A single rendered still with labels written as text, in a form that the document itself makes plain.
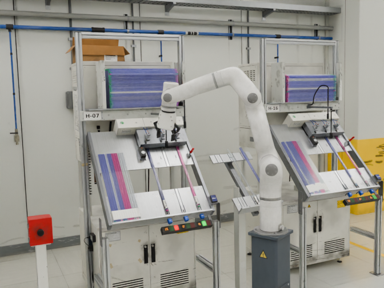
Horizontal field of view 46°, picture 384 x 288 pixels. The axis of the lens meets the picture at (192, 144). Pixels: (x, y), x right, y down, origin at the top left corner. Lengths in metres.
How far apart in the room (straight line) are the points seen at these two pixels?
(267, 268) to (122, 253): 1.04
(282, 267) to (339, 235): 1.53
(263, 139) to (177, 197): 0.78
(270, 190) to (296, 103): 1.48
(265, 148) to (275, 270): 0.66
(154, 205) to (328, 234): 1.70
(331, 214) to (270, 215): 1.51
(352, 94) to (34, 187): 3.68
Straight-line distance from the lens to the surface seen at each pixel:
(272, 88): 3.84
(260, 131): 2.47
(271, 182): 2.46
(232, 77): 2.46
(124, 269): 3.21
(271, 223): 2.55
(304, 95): 3.87
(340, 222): 4.08
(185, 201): 2.96
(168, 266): 3.31
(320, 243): 3.99
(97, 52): 3.47
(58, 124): 4.59
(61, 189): 4.67
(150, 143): 3.09
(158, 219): 2.84
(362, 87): 5.68
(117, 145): 3.10
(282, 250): 2.60
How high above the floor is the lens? 1.46
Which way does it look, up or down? 6 degrees down
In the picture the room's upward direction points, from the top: 1 degrees counter-clockwise
